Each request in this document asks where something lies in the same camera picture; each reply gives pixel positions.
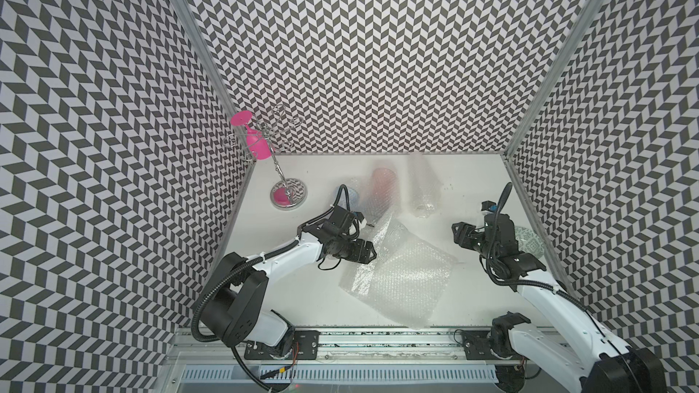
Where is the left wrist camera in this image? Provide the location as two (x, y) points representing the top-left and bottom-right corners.
(354, 212), (367, 229)

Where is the clear bubble wrap sheet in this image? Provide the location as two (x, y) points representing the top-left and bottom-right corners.
(340, 212), (457, 329)

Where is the blue purple wrapped vase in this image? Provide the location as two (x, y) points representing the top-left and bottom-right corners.
(339, 186), (360, 212)

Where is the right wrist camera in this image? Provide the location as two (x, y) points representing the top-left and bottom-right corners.
(481, 200), (501, 216)

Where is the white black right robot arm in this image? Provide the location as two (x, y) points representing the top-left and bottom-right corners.
(451, 203), (667, 392)

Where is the pink plastic wine glass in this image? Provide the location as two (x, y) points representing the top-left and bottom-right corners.
(230, 110), (272, 160)

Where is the clear wrapped vase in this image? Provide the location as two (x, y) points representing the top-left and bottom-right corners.
(408, 152), (442, 218)

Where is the green patterned bowl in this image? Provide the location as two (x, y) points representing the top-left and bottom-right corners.
(515, 226), (546, 259)

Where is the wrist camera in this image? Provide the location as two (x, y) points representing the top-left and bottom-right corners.
(354, 212), (367, 229)
(481, 200), (501, 216)

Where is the pink wrapped vase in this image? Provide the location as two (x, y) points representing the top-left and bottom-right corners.
(360, 167), (400, 226)

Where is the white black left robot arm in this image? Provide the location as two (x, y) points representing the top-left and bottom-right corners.
(190, 206), (377, 354)

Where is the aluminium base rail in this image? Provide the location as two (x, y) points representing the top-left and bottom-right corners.
(164, 326), (584, 369)

